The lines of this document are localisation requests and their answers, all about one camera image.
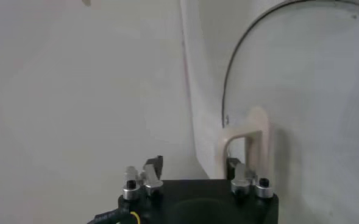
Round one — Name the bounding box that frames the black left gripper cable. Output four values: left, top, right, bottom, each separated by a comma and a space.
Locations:
87, 206, 140, 224

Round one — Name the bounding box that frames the glass lid with beige handle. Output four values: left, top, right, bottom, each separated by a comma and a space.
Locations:
217, 0, 359, 224

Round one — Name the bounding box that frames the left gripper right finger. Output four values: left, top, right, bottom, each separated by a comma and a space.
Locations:
226, 157, 274, 199

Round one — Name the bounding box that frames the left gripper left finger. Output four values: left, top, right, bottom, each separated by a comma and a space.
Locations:
123, 155, 165, 201

